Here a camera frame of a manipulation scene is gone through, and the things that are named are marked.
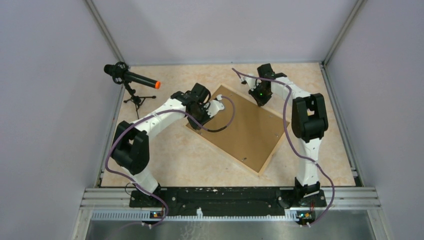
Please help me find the white wooden picture frame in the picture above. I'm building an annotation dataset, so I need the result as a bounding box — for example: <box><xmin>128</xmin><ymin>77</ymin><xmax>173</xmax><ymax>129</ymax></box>
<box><xmin>183</xmin><ymin>83</ymin><xmax>285</xmax><ymax>177</ymax></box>

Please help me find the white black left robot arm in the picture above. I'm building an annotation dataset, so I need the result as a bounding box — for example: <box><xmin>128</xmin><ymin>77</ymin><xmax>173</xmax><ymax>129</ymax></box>
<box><xmin>110</xmin><ymin>83</ymin><xmax>224</xmax><ymax>207</ymax></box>

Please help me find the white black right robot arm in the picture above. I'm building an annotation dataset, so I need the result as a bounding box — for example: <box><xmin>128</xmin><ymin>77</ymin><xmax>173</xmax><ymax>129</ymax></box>
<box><xmin>241</xmin><ymin>63</ymin><xmax>329</xmax><ymax>206</ymax></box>

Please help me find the black tripod microphone stand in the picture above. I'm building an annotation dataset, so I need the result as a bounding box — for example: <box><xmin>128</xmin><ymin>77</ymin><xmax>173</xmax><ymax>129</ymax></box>
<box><xmin>123</xmin><ymin>83</ymin><xmax>157</xmax><ymax>119</ymax></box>

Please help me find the black microphone orange tip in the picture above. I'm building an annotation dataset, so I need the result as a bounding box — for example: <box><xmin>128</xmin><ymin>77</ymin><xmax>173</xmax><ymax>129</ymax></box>
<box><xmin>103</xmin><ymin>64</ymin><xmax>161</xmax><ymax>89</ymax></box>

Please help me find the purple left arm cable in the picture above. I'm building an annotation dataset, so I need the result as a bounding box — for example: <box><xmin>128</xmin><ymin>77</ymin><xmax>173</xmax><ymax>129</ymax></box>
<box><xmin>104</xmin><ymin>95</ymin><xmax>236</xmax><ymax>229</ymax></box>

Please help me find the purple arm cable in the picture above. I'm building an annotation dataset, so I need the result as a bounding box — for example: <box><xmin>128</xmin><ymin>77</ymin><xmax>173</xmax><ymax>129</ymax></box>
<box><xmin>104</xmin><ymin>95</ymin><xmax>236</xmax><ymax>229</ymax></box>
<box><xmin>231</xmin><ymin>67</ymin><xmax>336</xmax><ymax>228</ymax></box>

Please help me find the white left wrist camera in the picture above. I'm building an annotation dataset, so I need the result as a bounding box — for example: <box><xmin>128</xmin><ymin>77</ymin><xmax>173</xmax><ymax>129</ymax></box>
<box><xmin>204</xmin><ymin>94</ymin><xmax>225</xmax><ymax>118</ymax></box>

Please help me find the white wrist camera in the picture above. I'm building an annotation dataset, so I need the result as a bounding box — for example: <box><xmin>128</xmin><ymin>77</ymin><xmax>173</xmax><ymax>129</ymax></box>
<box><xmin>204</xmin><ymin>94</ymin><xmax>225</xmax><ymax>118</ymax></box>
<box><xmin>241</xmin><ymin>74</ymin><xmax>261</xmax><ymax>91</ymax></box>

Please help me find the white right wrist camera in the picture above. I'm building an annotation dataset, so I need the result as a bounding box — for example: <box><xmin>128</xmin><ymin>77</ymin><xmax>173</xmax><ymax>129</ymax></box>
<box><xmin>241</xmin><ymin>74</ymin><xmax>261</xmax><ymax>91</ymax></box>

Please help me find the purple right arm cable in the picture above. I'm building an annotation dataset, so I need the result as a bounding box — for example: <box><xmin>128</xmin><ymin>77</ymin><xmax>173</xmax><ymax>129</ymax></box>
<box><xmin>231</xmin><ymin>67</ymin><xmax>336</xmax><ymax>228</ymax></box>

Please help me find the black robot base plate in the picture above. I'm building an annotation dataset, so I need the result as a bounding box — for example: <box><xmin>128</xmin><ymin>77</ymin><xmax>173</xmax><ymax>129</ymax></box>
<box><xmin>129</xmin><ymin>186</ymin><xmax>327</xmax><ymax>217</ymax></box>

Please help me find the aluminium front rail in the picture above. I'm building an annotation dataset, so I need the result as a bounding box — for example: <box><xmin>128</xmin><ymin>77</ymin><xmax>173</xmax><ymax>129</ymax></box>
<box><xmin>72</xmin><ymin>186</ymin><xmax>394</xmax><ymax>240</ymax></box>

